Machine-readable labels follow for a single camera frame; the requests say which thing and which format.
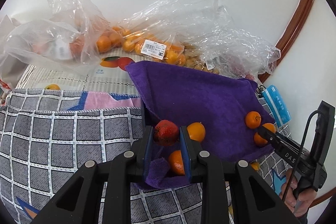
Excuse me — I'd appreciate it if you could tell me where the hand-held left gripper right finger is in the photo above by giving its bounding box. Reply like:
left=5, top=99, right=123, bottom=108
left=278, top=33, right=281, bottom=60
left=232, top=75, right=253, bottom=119
left=179, top=126, right=300, bottom=224

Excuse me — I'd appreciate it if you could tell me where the person's right hand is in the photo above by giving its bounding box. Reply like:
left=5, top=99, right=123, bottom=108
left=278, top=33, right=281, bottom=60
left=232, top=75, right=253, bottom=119
left=279, top=169, right=319, bottom=217

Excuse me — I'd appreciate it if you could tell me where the grey checked blanket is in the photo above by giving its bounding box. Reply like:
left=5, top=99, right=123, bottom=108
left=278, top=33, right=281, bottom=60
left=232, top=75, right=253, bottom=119
left=0, top=88, right=292, bottom=224

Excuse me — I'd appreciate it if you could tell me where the brown wooden door frame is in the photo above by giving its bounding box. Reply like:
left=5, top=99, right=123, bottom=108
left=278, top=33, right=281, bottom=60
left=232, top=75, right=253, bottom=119
left=259, top=0, right=318, bottom=83

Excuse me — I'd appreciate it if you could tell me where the clear wrinkled plastic bag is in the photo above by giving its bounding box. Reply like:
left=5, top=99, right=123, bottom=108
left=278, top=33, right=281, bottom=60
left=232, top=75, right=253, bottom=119
left=205, top=27, right=281, bottom=81

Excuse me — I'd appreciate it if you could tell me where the translucent white plastic bag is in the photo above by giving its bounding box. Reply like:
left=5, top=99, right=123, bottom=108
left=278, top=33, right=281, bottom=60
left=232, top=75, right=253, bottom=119
left=0, top=14, right=88, bottom=78

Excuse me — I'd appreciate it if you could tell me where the red white packaging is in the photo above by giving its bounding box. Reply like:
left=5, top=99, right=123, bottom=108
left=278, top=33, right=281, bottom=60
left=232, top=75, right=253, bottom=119
left=0, top=78, right=13, bottom=106

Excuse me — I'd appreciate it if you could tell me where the white price label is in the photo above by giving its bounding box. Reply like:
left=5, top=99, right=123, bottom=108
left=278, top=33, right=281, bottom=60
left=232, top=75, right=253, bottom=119
left=142, top=39, right=166, bottom=60

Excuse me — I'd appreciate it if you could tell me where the blue tissue packet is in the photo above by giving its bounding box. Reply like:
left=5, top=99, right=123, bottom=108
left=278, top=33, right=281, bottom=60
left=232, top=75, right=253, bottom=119
left=260, top=85, right=292, bottom=126

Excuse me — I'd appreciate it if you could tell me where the cluster of large oranges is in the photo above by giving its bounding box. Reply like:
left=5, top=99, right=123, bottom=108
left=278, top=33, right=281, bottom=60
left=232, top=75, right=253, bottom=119
left=96, top=27, right=123, bottom=53

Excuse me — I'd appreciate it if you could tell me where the red fruit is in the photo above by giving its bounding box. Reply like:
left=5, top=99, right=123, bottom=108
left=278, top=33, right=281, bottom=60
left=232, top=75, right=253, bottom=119
left=154, top=120, right=180, bottom=146

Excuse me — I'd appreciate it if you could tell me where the clear crumpled plastic bag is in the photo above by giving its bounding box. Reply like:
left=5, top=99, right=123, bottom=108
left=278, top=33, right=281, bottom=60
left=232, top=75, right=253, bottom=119
left=46, top=0, right=117, bottom=64

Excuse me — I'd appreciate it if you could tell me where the clear bag with small label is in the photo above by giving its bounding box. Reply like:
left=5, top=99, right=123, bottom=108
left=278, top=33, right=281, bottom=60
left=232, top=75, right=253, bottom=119
left=181, top=4, right=237, bottom=75

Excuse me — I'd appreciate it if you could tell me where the fruit printed mat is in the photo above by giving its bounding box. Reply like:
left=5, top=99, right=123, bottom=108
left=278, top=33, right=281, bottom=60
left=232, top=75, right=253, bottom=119
left=16, top=49, right=142, bottom=97

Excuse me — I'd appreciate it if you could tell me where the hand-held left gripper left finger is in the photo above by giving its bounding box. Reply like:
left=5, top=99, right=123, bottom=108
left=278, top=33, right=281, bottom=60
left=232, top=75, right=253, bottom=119
left=31, top=126, right=155, bottom=224

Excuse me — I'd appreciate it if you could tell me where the orange with dark stem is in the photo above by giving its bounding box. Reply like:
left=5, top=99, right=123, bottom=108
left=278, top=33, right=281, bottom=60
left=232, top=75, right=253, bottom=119
left=245, top=111, right=262, bottom=129

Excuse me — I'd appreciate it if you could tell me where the pile of small tangerines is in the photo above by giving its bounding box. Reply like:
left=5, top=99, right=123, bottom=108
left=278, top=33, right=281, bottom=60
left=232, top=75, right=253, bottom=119
left=122, top=27, right=187, bottom=66

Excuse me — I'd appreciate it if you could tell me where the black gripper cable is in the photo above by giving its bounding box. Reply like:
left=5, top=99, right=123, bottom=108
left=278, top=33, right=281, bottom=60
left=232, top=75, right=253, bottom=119
left=281, top=111, right=321, bottom=202

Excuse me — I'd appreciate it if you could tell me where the pile of brown longans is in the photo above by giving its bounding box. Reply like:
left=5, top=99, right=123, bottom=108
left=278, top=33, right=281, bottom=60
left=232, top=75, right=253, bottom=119
left=182, top=46, right=220, bottom=75

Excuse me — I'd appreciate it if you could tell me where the orange with small stem tip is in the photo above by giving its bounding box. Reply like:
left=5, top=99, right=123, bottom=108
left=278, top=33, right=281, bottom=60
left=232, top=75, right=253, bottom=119
left=187, top=122, right=206, bottom=143

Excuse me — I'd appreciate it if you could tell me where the cluster of red fruits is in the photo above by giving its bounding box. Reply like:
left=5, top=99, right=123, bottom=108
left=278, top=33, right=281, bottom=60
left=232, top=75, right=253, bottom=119
left=225, top=55, right=257, bottom=81

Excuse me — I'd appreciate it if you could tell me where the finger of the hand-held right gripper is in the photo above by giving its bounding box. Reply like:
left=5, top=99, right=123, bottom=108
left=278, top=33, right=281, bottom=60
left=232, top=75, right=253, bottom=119
left=256, top=126, right=300, bottom=165
left=273, top=131, right=308, bottom=156

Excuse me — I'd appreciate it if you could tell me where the purple towel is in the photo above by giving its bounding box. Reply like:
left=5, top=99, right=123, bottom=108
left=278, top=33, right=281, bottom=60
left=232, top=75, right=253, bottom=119
left=125, top=61, right=276, bottom=190

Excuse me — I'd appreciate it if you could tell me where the clear bag with large label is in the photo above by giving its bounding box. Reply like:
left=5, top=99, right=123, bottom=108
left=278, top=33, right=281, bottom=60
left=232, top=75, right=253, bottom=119
left=117, top=0, right=226, bottom=67

